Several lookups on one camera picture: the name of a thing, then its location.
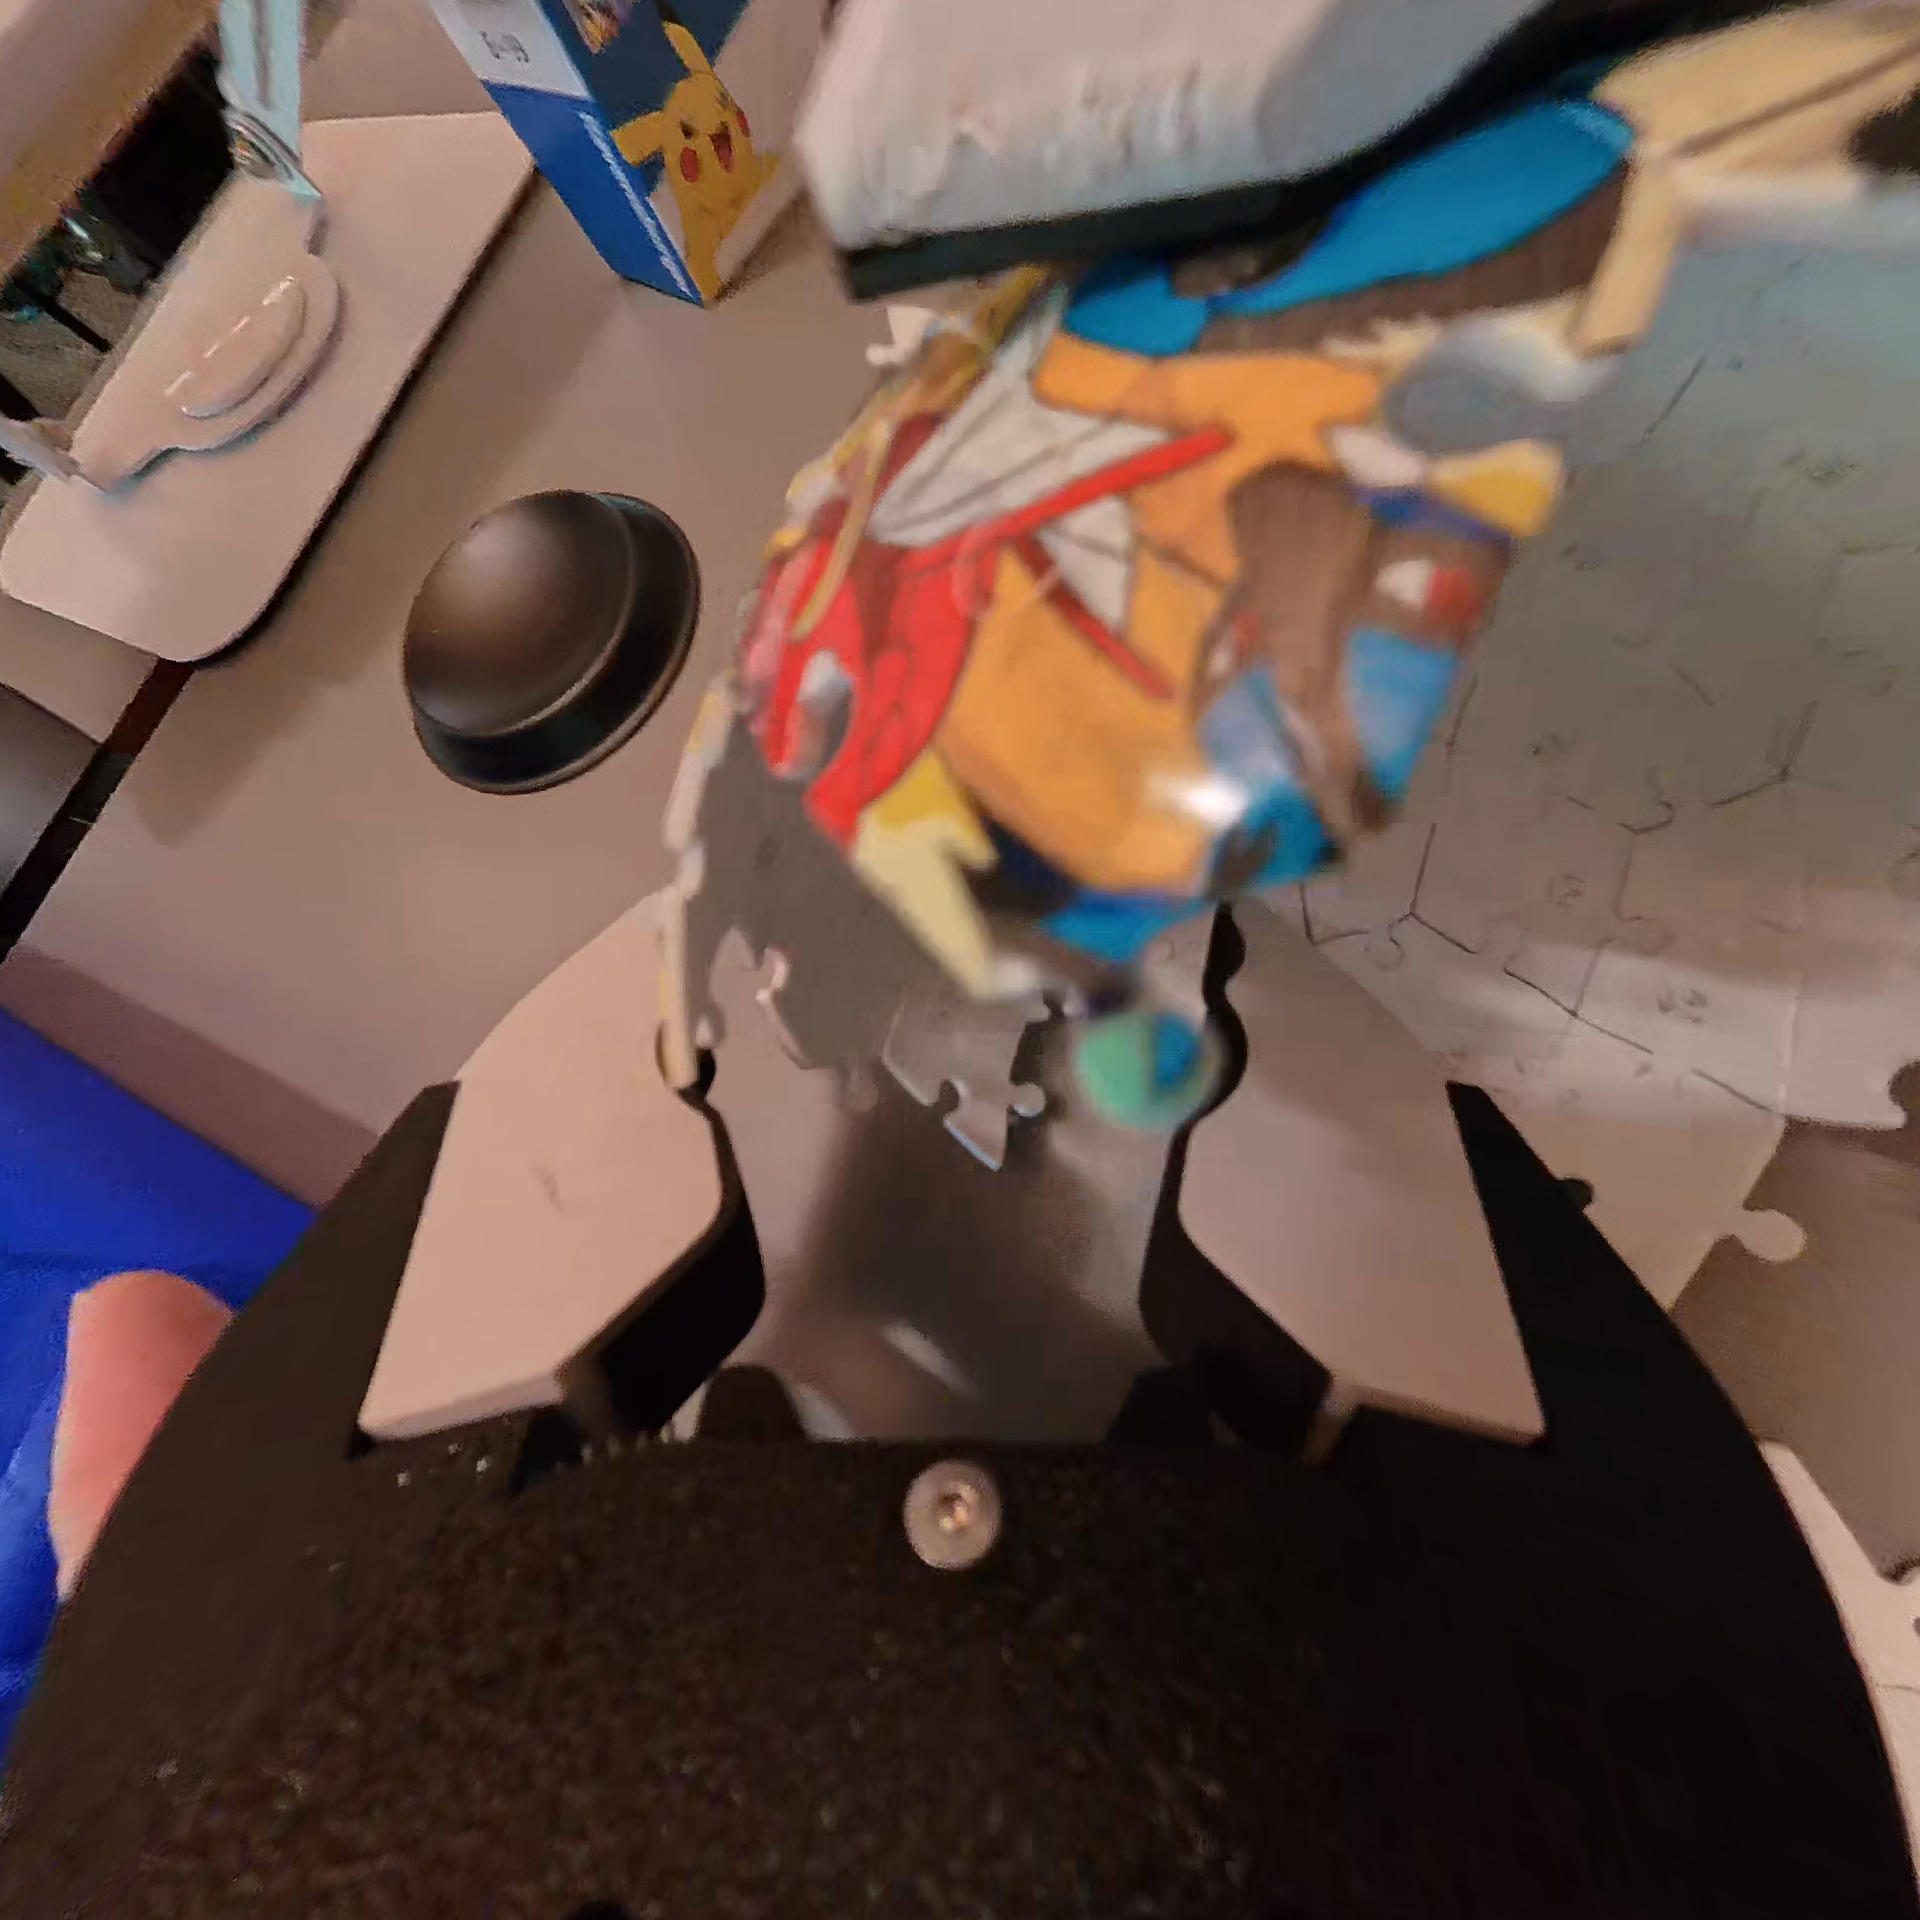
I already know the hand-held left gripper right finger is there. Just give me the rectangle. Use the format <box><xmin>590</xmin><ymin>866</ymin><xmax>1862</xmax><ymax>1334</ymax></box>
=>
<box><xmin>1137</xmin><ymin>900</ymin><xmax>1551</xmax><ymax>1450</ymax></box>

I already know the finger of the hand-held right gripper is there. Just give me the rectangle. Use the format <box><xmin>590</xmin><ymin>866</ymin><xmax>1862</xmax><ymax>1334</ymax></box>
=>
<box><xmin>795</xmin><ymin>0</ymin><xmax>1555</xmax><ymax>302</ymax></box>

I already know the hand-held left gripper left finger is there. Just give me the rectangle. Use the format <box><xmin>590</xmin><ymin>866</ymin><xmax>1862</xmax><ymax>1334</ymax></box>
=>
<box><xmin>356</xmin><ymin>885</ymin><xmax>771</xmax><ymax>1442</ymax></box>

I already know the white curved puzzle piece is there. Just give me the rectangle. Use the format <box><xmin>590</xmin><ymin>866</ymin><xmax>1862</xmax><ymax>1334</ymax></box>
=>
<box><xmin>1560</xmin><ymin>1102</ymin><xmax>1809</xmax><ymax>1308</ymax></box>
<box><xmin>1756</xmin><ymin>1438</ymin><xmax>1920</xmax><ymax>1727</ymax></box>

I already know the colourful cartoon puzzle ball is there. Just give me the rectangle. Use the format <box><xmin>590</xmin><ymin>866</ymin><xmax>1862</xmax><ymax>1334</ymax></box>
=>
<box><xmin>660</xmin><ymin>0</ymin><xmax>1920</xmax><ymax>1172</ymax></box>

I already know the blue puzzle box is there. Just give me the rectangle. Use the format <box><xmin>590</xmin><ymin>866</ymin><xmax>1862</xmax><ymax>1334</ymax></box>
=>
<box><xmin>423</xmin><ymin>0</ymin><xmax>785</xmax><ymax>309</ymax></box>

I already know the black round ball stand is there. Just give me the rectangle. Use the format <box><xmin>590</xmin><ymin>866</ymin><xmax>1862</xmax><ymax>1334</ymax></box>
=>
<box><xmin>402</xmin><ymin>490</ymin><xmax>702</xmax><ymax>795</ymax></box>

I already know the person's left hand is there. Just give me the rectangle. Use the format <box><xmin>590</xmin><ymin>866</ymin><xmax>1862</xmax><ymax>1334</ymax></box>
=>
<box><xmin>48</xmin><ymin>1271</ymin><xmax>238</xmax><ymax>1596</ymax></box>

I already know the pale wooden board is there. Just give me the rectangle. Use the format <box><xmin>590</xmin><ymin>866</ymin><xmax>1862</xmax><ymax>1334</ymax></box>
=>
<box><xmin>0</xmin><ymin>113</ymin><xmax>538</xmax><ymax>665</ymax></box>

